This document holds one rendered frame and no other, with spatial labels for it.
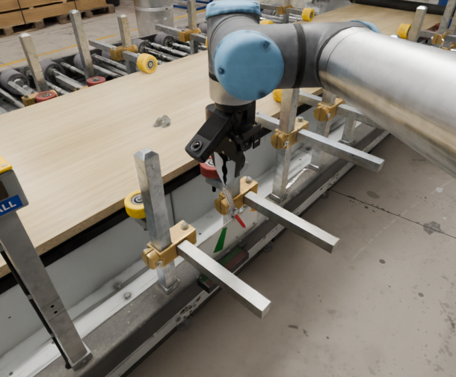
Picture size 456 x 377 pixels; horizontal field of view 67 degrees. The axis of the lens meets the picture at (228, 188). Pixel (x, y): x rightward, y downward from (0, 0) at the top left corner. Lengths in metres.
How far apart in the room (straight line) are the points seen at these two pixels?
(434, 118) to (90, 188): 0.86
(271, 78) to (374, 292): 1.58
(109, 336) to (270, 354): 0.89
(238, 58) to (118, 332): 0.69
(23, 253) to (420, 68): 0.58
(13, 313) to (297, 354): 1.12
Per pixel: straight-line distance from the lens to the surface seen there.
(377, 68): 0.38
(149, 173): 0.69
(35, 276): 0.68
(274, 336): 1.69
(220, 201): 0.94
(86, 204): 0.95
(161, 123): 1.26
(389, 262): 2.11
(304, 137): 1.08
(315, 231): 0.89
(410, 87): 0.33
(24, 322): 1.06
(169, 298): 0.95
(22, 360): 1.08
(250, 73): 0.49
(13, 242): 0.62
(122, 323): 0.94
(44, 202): 1.01
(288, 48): 0.51
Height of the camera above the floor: 1.48
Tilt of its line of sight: 38 degrees down
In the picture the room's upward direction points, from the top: straight up
